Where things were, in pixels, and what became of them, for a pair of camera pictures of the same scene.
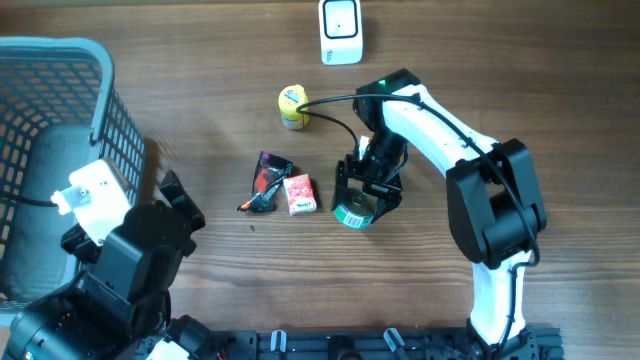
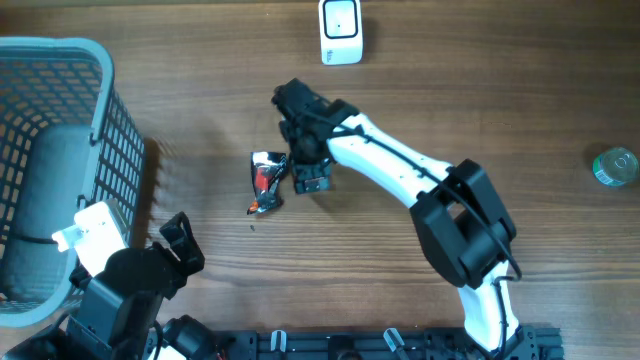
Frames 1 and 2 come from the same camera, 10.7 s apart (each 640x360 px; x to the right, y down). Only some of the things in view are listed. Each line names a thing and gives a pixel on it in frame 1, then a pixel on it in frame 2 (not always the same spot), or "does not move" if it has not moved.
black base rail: x=458 y=343 does not move
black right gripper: x=392 y=185 → x=302 y=172
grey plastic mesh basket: x=60 y=112 does not move
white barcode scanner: x=341 y=32 does not move
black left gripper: x=180 y=197 → x=179 y=233
